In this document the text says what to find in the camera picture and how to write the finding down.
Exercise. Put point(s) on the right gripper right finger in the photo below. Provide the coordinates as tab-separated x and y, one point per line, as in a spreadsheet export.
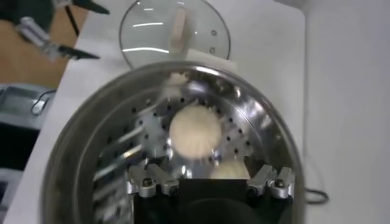
268	178

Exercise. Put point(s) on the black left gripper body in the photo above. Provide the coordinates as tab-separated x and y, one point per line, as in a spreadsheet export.
27	9

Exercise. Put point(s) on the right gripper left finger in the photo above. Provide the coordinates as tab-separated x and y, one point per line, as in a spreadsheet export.
152	179

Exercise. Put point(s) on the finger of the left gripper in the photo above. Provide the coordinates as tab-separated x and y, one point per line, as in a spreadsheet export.
88	5
39	38

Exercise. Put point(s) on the white steamed baozi bun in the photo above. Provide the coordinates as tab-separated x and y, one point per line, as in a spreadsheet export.
195	132
230	171

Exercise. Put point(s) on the round glass pot lid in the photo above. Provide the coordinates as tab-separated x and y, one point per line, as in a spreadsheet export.
146	36

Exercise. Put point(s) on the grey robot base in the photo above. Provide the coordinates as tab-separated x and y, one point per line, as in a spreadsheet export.
15	103

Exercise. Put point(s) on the perforated steel steamer pot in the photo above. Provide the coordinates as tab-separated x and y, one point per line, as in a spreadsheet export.
91	128

